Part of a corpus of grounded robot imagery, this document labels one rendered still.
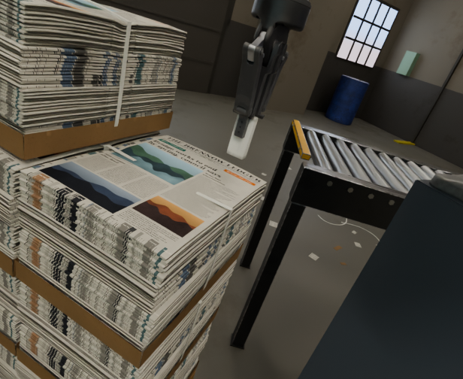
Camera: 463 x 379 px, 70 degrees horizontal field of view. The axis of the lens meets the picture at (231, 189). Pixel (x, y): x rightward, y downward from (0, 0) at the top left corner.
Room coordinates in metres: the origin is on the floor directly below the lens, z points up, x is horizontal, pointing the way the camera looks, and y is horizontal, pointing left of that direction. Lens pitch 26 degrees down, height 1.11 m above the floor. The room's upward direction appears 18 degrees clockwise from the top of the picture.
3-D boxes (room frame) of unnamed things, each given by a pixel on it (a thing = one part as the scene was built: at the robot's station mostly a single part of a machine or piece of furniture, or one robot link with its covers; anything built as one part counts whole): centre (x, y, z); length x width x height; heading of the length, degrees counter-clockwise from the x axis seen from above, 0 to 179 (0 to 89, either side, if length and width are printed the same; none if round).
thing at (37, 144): (0.56, 0.43, 0.86); 0.29 x 0.16 x 0.04; 70
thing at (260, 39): (0.48, 0.02, 1.10); 0.05 x 0.02 x 0.05; 161
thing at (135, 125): (0.77, 0.36, 0.86); 0.29 x 0.16 x 0.04; 70
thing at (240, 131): (0.49, 0.02, 0.99); 0.03 x 0.01 x 0.05; 161
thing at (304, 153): (1.22, -0.18, 0.81); 0.43 x 0.03 x 0.02; 2
